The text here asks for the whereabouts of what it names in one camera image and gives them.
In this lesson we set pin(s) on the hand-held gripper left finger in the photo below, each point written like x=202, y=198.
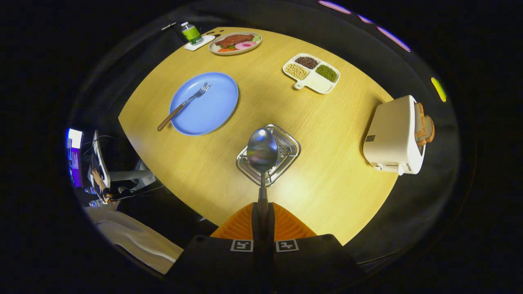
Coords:
x=212, y=265

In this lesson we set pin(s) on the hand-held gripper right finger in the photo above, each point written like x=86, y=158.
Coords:
x=314, y=265

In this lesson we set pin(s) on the person's white clothing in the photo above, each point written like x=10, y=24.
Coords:
x=135, y=241

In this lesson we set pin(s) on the metal drainer basket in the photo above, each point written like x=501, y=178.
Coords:
x=288, y=149

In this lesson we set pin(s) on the white toaster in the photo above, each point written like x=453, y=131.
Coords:
x=392, y=134

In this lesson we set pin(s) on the blue plate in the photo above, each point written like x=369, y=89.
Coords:
x=212, y=110

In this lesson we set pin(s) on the computer monitor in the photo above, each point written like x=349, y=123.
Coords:
x=74, y=157

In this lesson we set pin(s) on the toasted bread slice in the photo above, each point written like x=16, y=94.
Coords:
x=420, y=122
x=430, y=128

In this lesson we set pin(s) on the white divided dish with beans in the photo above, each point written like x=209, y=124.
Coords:
x=312, y=73

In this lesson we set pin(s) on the plate of food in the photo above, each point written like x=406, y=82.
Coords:
x=235, y=42

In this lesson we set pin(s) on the white square coaster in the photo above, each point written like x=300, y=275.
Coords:
x=206, y=41

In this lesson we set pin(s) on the green drink bottle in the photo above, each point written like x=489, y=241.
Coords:
x=191, y=33

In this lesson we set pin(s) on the silver clip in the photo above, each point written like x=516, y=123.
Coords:
x=168, y=26

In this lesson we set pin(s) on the white desk frame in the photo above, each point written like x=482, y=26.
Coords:
x=122, y=174

